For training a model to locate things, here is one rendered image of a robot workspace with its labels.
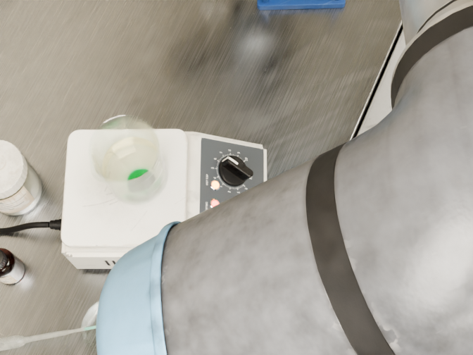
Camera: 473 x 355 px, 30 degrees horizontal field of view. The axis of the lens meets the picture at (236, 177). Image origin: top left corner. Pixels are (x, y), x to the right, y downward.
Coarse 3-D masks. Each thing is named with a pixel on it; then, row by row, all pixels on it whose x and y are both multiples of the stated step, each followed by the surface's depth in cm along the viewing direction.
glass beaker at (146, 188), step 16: (96, 128) 79; (112, 128) 80; (128, 128) 82; (144, 128) 80; (96, 144) 80; (112, 144) 83; (96, 160) 80; (160, 160) 80; (96, 176) 78; (144, 176) 78; (160, 176) 82; (112, 192) 83; (128, 192) 81; (144, 192) 82; (160, 192) 85
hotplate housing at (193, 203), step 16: (192, 144) 89; (240, 144) 91; (256, 144) 93; (192, 160) 88; (192, 176) 88; (192, 192) 87; (192, 208) 87; (80, 256) 86; (96, 256) 86; (112, 256) 86
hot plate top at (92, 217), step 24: (72, 144) 87; (168, 144) 87; (72, 168) 86; (168, 168) 86; (72, 192) 86; (96, 192) 85; (168, 192) 85; (72, 216) 85; (96, 216) 85; (120, 216) 85; (144, 216) 84; (168, 216) 84; (72, 240) 84; (96, 240) 84; (120, 240) 84; (144, 240) 84
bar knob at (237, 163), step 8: (224, 160) 88; (232, 160) 88; (240, 160) 90; (224, 168) 89; (232, 168) 88; (240, 168) 88; (248, 168) 89; (224, 176) 89; (232, 176) 89; (240, 176) 89; (248, 176) 88; (232, 184) 89; (240, 184) 89
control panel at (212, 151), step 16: (208, 144) 89; (224, 144) 90; (208, 160) 89; (256, 160) 92; (208, 176) 88; (256, 176) 91; (208, 192) 88; (224, 192) 89; (240, 192) 89; (208, 208) 87
